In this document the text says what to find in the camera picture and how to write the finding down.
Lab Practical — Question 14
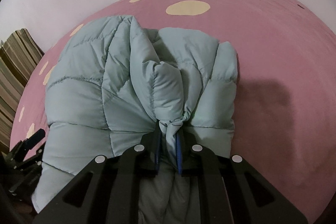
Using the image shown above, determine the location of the light blue puffer jacket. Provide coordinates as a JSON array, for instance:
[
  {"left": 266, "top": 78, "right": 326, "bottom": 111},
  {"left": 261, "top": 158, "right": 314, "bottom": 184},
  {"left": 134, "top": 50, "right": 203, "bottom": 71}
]
[{"left": 32, "top": 15, "right": 238, "bottom": 223}]

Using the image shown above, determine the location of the pink polka dot bedsheet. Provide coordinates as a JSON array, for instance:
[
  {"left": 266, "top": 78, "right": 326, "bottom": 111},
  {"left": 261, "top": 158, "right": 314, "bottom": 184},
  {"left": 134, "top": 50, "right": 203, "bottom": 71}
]
[{"left": 10, "top": 0, "right": 336, "bottom": 224}]

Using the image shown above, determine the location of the striped green brown cushion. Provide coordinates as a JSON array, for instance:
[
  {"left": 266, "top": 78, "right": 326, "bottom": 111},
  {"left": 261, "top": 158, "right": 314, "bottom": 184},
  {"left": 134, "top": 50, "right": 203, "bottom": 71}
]
[{"left": 1, "top": 28, "right": 44, "bottom": 152}]

